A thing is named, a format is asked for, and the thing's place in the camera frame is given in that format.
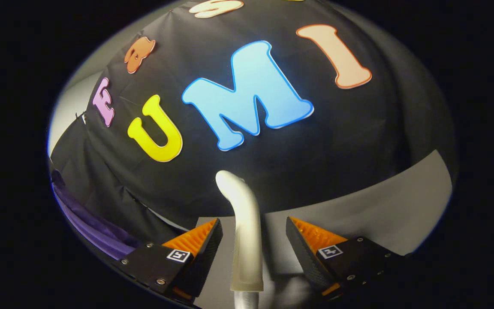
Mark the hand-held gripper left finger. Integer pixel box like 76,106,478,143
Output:
112,218,223,306

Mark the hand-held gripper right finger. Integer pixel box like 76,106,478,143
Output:
286,216,406,301

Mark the white garment steamer head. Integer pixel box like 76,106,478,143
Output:
215,170,265,293

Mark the purple jacket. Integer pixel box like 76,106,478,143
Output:
51,170,145,261

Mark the grey cabinet with dark top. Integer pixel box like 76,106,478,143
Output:
196,149,453,309

